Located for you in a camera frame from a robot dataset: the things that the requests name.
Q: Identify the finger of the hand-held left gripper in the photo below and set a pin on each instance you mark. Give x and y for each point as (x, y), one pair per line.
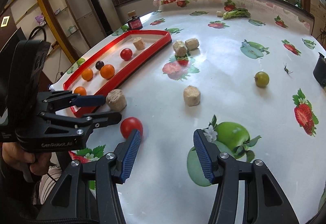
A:
(91, 100)
(107, 118)

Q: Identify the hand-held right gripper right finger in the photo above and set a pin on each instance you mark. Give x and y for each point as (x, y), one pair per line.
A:
(203, 155)

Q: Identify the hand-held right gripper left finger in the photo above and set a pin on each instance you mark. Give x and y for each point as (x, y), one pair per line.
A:
(131, 155)

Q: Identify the orange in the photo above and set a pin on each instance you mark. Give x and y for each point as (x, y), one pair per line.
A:
(80, 91)
(107, 71)
(87, 74)

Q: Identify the red tomato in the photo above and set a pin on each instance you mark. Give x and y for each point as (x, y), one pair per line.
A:
(131, 125)
(126, 54)

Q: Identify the dark purple plum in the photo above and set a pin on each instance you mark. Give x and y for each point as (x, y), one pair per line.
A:
(99, 64)

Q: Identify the beige cork block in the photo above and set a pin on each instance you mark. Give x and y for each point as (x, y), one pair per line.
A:
(139, 43)
(192, 43)
(179, 48)

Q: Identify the red rectangular tray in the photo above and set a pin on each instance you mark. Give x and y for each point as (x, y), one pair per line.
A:
(142, 35)

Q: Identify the person's left hand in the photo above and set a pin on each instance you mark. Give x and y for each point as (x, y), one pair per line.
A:
(17, 159)

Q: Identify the purple plush toy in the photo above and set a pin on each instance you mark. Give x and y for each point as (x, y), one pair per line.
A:
(40, 20)

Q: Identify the green box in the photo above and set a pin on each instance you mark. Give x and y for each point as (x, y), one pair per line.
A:
(72, 29)

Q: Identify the striped cloth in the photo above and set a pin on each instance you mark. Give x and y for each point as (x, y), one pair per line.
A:
(48, 184)

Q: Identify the red jar with cork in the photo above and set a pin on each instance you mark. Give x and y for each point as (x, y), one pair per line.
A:
(134, 22)

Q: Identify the green plum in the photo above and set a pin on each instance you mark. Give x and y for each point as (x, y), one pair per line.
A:
(261, 79)

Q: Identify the standing air conditioner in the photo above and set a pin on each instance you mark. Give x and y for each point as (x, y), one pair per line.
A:
(95, 4)

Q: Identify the small black stem piece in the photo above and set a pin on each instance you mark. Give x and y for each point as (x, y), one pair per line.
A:
(287, 69)

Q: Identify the green leafy vegetable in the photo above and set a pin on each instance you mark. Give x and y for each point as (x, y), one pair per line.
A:
(235, 13)

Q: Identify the black cup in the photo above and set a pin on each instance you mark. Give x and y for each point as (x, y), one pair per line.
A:
(320, 68)

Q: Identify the wooden wall shelf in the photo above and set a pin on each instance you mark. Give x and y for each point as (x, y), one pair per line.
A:
(58, 17)

